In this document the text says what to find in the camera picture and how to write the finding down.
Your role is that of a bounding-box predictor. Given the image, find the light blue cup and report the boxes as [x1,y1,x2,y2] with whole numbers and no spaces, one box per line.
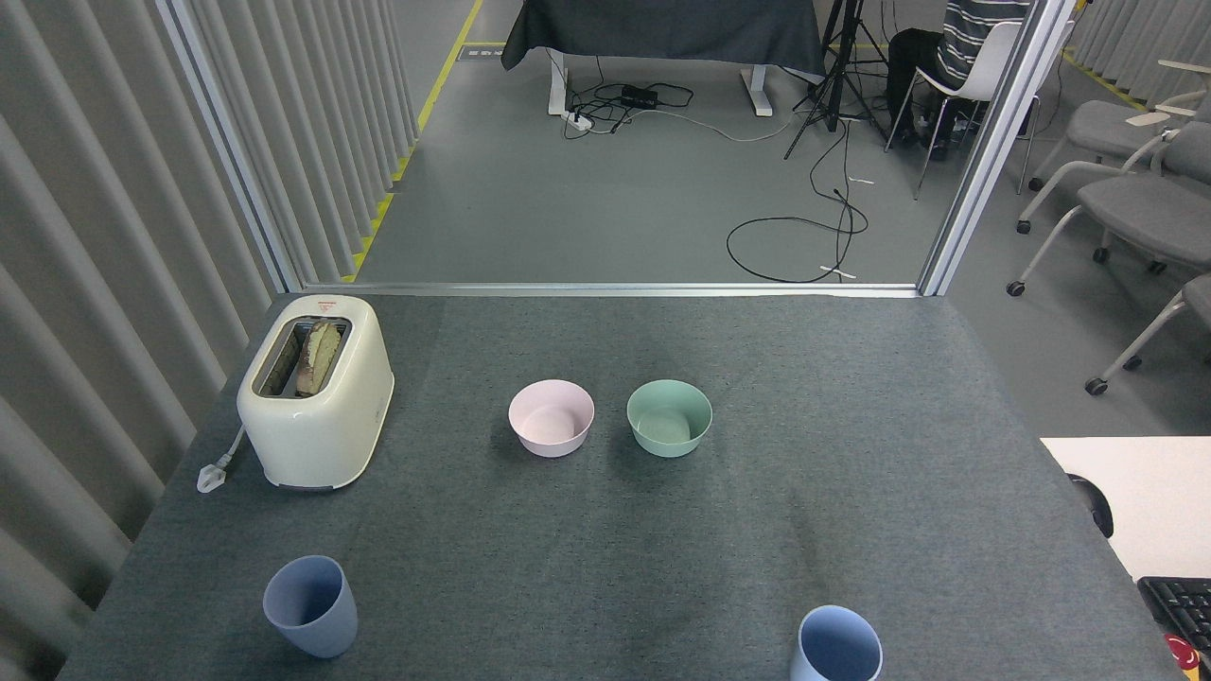
[790,605,884,681]

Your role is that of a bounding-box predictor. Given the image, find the dark blue cup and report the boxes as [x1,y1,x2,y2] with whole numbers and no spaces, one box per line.
[263,555,360,659]

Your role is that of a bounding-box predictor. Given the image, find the pink bowl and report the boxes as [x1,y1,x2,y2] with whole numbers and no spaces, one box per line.
[508,379,596,459]

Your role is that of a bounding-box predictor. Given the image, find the green bowl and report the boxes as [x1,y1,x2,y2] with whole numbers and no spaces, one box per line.
[626,379,713,459]

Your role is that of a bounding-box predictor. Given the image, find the white table leg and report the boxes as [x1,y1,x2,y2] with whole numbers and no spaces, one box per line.
[546,49,571,116]
[740,66,775,118]

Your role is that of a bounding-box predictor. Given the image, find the toasted bread slice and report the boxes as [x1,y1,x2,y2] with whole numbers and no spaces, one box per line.
[294,320,343,397]

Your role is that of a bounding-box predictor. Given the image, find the cream white toaster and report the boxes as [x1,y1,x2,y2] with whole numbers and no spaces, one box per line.
[237,294,395,491]

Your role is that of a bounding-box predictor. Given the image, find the dark grey table cloth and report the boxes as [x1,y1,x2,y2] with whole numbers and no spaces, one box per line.
[500,0,828,79]

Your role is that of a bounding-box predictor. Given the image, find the black tripod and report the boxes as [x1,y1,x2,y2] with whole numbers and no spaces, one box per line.
[782,0,892,161]

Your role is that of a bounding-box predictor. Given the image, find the white plastic chair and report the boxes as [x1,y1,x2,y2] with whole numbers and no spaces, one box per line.
[884,19,1044,202]

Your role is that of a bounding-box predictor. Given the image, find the person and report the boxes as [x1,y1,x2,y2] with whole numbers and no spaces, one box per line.
[885,0,1034,160]

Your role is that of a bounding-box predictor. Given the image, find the black computer mouse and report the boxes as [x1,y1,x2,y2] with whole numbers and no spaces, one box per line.
[1066,473,1115,540]

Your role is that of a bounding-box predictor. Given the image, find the grey office chair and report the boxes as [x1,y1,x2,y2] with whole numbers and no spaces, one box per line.
[1005,121,1211,299]
[1027,59,1211,195]
[1084,273,1211,397]

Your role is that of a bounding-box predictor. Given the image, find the white desk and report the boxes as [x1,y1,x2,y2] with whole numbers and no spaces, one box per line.
[1040,436,1211,584]

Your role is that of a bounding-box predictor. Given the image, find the black keyboard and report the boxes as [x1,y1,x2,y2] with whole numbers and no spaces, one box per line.
[1136,575,1211,665]

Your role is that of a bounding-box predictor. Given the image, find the silver frame rail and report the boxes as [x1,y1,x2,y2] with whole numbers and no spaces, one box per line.
[301,281,923,299]

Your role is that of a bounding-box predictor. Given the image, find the long black looped cable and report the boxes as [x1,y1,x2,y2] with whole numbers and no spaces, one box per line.
[726,118,870,286]

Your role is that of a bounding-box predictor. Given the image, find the black cable tangle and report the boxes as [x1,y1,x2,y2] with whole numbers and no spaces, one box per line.
[564,55,697,141]

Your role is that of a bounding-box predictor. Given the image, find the white floor cable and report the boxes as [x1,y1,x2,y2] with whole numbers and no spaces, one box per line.
[651,106,807,144]

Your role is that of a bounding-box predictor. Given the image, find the white toaster cable with plug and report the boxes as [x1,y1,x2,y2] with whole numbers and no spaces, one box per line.
[196,425,249,495]

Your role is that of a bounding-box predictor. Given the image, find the silver frame post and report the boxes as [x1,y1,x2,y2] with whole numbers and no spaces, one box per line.
[918,0,1079,297]
[156,0,305,293]

